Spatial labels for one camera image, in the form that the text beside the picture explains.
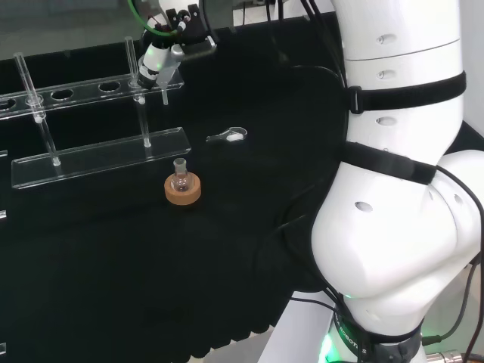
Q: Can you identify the small round-bottom glass flask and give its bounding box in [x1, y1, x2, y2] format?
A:
[170, 157, 191, 193]

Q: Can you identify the cork ring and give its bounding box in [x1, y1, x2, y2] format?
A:
[164, 172, 202, 207]

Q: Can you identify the translucent plastic funnel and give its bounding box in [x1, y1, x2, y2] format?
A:
[153, 64, 183, 107]

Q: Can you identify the black bench cloth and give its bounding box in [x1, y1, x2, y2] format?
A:
[0, 14, 484, 361]

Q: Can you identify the glass weighing funnel with powder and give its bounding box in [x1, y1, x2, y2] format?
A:
[205, 126, 249, 144]

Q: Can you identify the long black cable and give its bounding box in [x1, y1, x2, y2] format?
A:
[253, 0, 351, 303]

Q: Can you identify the black cable with plug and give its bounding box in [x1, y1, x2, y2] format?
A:
[420, 249, 484, 363]

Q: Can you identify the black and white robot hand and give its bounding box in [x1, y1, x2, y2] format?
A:
[136, 2, 218, 91]

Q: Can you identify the green cable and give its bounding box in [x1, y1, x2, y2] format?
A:
[127, 0, 179, 38]

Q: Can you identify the clear acrylic funnel stand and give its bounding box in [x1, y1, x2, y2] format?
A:
[0, 36, 192, 191]

